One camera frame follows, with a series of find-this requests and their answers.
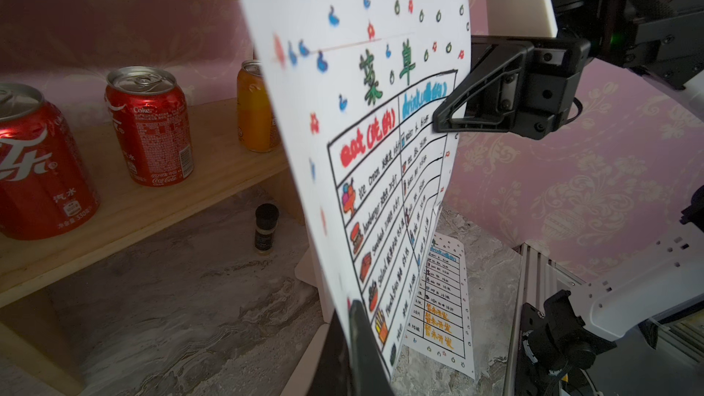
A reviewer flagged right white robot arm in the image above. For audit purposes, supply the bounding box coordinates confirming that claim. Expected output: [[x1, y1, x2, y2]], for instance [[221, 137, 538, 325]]
[[445, 20, 703, 280]]

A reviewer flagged paper menu sheet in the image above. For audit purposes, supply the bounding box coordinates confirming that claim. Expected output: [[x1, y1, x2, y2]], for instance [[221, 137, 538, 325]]
[[240, 0, 471, 376], [404, 233, 476, 379]]

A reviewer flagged small dark-capped spice bottle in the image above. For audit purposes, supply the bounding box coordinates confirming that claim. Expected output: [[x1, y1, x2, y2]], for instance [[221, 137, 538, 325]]
[[254, 203, 280, 254]]

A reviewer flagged wooden two-tier shelf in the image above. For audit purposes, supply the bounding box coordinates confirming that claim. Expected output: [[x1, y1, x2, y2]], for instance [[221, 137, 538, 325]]
[[0, 0, 309, 396]]

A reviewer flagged orange soda can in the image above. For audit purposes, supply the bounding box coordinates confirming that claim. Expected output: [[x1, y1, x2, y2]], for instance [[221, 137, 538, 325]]
[[236, 60, 281, 153]]

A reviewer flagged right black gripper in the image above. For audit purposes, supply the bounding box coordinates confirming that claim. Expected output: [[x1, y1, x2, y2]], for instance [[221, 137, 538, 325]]
[[433, 36, 590, 140]]

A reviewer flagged red cola can middle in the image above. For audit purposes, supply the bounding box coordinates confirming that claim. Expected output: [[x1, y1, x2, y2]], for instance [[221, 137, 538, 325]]
[[104, 66, 194, 187]]

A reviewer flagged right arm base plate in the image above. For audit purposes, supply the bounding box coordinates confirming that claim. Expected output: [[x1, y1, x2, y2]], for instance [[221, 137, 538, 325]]
[[513, 302, 597, 395]]

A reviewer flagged red cola can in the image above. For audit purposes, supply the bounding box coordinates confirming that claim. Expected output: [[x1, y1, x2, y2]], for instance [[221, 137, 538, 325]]
[[104, 66, 194, 187], [1, 82, 100, 240]]

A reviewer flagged white rack board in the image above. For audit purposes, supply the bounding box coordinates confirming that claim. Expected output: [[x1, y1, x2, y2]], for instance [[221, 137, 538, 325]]
[[282, 243, 336, 395]]

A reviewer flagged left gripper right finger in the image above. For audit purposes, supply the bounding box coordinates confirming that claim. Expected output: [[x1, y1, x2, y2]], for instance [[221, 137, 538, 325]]
[[348, 300, 393, 396]]

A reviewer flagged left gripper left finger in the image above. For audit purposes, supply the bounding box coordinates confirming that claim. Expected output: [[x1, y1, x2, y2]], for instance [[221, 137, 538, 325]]
[[306, 312, 350, 396]]

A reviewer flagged red cola can left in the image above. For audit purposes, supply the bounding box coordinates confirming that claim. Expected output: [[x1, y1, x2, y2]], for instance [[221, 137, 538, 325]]
[[1, 82, 100, 240]]

